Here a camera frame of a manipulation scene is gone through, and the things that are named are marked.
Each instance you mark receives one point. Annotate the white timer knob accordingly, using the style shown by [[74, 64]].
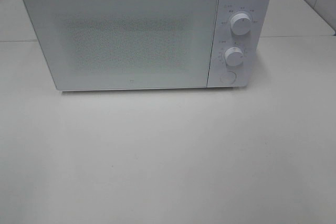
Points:
[[233, 56]]

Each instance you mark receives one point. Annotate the white microwave door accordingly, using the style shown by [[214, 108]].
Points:
[[125, 44]]

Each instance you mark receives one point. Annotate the upper white power knob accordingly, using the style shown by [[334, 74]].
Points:
[[240, 23]]

